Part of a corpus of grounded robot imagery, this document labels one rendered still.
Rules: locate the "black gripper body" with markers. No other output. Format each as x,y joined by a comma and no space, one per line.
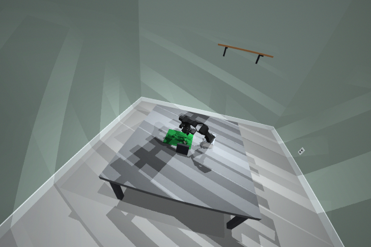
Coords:
192,131

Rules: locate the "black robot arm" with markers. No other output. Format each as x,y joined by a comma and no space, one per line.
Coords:
203,130

